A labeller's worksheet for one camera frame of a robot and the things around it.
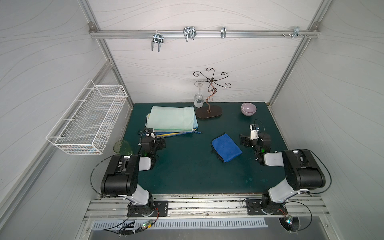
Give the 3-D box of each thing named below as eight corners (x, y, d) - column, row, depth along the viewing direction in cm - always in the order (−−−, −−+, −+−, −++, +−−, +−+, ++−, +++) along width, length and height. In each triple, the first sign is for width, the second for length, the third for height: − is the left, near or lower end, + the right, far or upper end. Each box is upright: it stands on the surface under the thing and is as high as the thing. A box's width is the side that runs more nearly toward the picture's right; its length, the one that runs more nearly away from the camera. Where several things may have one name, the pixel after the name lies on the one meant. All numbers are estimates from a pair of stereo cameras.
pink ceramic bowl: (241, 116, 114) (243, 111, 110) (239, 106, 120) (240, 102, 116) (255, 116, 114) (257, 111, 110) (252, 106, 120) (254, 102, 116)
